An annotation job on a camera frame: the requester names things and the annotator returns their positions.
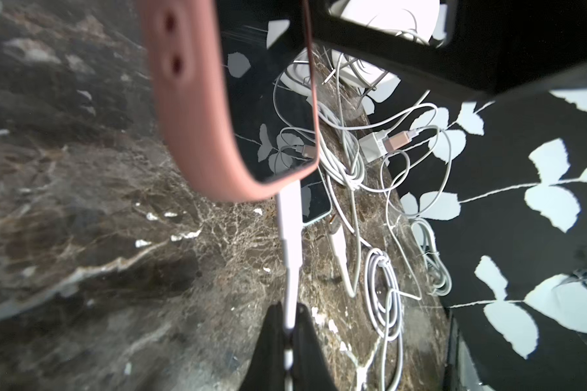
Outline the white charging cable pink phone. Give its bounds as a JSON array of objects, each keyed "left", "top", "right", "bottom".
[{"left": 276, "top": 181, "right": 303, "bottom": 390}]

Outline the bundled white cable lower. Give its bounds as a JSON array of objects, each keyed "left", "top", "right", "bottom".
[{"left": 363, "top": 246, "right": 407, "bottom": 391}]

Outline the coiled white power cord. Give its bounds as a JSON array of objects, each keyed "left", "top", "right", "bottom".
[{"left": 409, "top": 217, "right": 453, "bottom": 297}]

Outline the coiled white charging cable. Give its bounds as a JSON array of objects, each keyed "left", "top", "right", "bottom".
[{"left": 273, "top": 53, "right": 368, "bottom": 192}]

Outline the phone with mint case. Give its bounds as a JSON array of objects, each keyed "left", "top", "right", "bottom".
[{"left": 301, "top": 169, "right": 333, "bottom": 226}]

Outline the phone with pink case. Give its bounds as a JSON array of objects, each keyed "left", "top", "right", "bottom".
[{"left": 136, "top": 1, "right": 319, "bottom": 202}]

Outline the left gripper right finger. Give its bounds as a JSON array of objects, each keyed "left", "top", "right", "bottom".
[{"left": 291, "top": 303, "right": 337, "bottom": 391}]

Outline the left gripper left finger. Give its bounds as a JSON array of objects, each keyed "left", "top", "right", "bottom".
[{"left": 239, "top": 303, "right": 285, "bottom": 391}]

